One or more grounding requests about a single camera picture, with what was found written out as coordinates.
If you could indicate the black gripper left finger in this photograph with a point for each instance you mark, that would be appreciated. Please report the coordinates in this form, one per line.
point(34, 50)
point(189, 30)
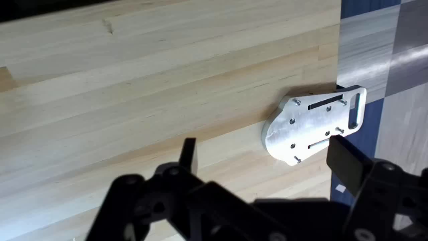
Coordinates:
point(135, 209)

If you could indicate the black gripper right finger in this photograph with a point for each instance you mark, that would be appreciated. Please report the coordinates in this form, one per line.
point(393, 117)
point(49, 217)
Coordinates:
point(383, 196)

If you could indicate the small white paper scrap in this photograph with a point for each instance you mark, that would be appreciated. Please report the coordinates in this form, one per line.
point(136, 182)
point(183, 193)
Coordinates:
point(342, 188)

